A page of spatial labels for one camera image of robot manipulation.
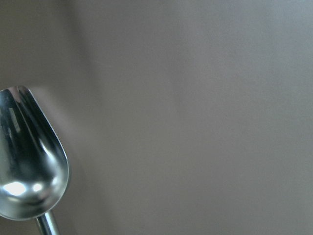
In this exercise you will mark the metal ice scoop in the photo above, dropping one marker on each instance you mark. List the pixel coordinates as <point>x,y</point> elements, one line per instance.
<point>34,169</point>

